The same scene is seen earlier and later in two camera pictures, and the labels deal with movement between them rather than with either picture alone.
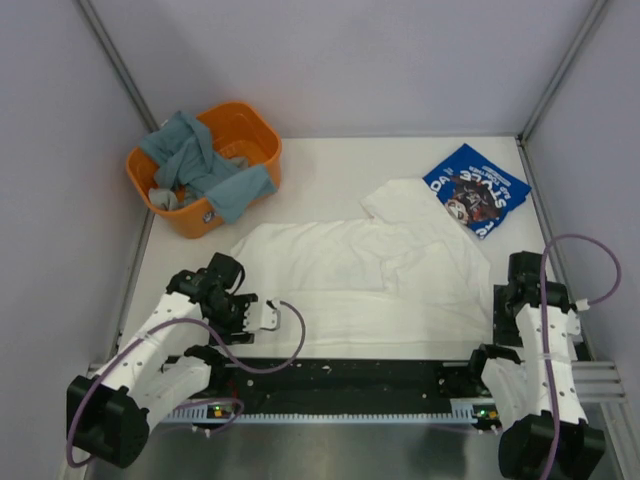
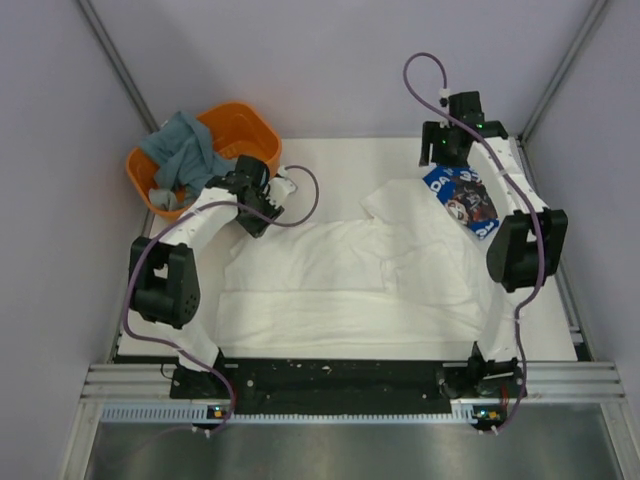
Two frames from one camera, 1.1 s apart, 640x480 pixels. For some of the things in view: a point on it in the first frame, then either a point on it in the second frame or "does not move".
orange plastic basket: (235, 130) does not move
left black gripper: (235, 333) to (270, 210)
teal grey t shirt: (184, 154) does not move
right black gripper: (504, 331) to (431, 135)
